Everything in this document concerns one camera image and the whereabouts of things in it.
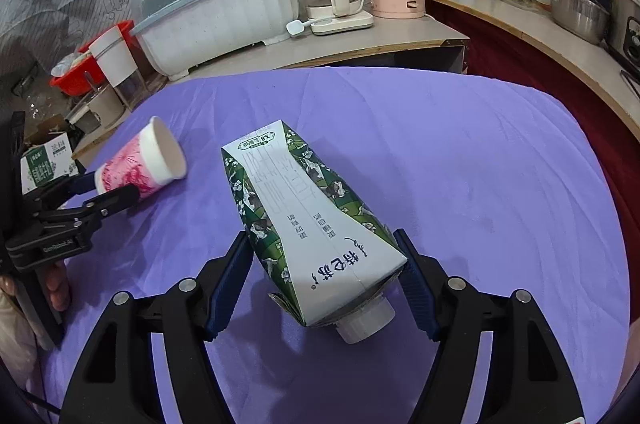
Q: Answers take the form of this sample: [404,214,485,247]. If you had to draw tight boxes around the tall white cup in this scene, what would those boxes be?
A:
[89,29,147,111]

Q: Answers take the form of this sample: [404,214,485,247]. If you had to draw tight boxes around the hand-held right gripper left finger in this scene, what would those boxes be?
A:
[59,230,255,424]

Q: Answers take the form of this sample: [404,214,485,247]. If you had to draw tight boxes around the steel rice cooker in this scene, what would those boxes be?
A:
[606,0,640,72]

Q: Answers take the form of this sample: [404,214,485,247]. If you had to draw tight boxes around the green white milk carton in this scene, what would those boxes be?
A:
[221,119,408,346]

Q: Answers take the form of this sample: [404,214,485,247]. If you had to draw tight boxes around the purple tablecloth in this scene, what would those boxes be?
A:
[30,67,632,424]

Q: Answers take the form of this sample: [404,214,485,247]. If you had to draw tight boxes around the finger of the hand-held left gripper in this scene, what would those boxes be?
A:
[35,183,141,230]
[22,173,103,211]

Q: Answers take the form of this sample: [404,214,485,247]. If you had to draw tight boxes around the white dish rack grey cover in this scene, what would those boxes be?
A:
[131,0,301,81]

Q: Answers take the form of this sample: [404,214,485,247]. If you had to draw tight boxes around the pink patterned paper cup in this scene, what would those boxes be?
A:
[94,115,189,201]

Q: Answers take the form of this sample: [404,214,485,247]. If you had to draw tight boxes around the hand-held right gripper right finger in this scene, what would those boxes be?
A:
[392,228,586,424]

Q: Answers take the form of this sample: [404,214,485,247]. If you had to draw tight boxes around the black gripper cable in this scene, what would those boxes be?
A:
[20,384,63,415]

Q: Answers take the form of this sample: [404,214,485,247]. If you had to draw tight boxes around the red cloth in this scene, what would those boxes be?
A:
[424,0,640,225]

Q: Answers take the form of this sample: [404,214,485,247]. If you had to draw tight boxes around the person's left hand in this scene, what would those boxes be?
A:
[42,261,72,312]

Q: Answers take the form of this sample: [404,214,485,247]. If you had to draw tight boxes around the green printed cardboard box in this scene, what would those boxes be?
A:
[20,133,85,195]

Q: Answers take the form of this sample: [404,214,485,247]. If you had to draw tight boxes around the small steel pot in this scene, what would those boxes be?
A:
[550,0,612,46]

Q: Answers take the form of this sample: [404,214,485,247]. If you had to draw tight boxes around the red plastic basin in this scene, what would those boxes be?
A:
[49,20,137,96]

